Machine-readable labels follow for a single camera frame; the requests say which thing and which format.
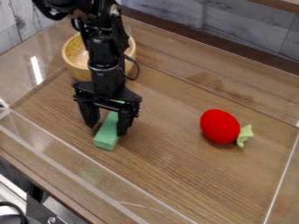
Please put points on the green rectangular stick block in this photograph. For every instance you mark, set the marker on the green rectangular stick block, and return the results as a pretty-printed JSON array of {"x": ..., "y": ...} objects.
[{"x": 106, "y": 138}]

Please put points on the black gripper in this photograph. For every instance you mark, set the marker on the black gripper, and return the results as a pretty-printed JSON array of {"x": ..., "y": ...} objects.
[{"x": 106, "y": 92}]

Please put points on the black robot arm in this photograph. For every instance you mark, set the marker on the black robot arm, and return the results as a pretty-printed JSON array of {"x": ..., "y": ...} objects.
[{"x": 96, "y": 19}]

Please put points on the clear acrylic tray wall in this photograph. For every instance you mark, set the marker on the clear acrylic tray wall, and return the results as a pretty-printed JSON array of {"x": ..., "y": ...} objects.
[{"x": 166, "y": 176}]

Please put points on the black metal bracket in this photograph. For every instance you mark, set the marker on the black metal bracket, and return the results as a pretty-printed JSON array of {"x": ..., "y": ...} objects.
[{"x": 39, "y": 214}]

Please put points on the red plush strawberry toy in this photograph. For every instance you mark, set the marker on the red plush strawberry toy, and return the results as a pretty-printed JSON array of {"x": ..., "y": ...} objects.
[{"x": 222, "y": 129}]

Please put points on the light wooden bowl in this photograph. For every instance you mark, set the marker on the light wooden bowl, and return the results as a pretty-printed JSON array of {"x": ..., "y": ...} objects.
[{"x": 76, "y": 57}]

